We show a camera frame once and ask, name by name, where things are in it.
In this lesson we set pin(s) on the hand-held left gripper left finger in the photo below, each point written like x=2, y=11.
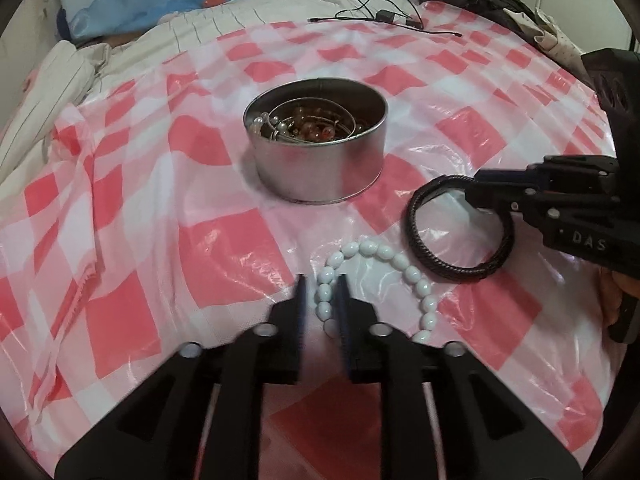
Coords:
x=300, y=315

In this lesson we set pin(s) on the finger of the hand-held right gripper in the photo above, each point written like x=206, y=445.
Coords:
x=500, y=201
x=510, y=177

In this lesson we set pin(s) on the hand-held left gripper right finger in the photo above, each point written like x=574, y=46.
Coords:
x=344, y=320

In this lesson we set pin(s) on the round metal tin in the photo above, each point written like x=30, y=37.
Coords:
x=320, y=165

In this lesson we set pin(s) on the person's right hand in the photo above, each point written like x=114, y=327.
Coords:
x=611, y=295

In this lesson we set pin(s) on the beige dotted cloth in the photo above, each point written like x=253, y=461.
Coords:
x=555, y=40

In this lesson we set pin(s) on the pink checked plastic sheet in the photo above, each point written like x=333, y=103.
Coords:
x=165, y=240

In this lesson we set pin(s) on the silver bangle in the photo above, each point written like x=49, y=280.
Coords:
x=345, y=120

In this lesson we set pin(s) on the black charger adapter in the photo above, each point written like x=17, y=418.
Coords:
x=385, y=15

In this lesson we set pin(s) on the white striped quilt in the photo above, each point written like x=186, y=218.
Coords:
x=55, y=90

